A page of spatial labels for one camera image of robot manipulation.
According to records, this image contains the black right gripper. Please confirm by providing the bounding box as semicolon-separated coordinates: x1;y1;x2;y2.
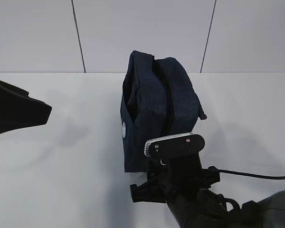
130;166;220;203

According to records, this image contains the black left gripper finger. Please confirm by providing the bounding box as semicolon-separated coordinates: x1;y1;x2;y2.
0;80;52;134

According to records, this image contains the dark navy fabric lunch bag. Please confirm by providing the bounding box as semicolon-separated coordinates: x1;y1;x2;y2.
120;50;207;173

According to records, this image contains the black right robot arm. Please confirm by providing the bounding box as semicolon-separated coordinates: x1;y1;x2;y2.
130;166;285;228

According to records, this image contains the silver wrist camera on right arm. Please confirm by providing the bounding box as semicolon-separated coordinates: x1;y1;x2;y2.
144;133;206;171

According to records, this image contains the dark blue cable loop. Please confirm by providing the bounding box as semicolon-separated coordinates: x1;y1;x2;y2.
208;166;285;186

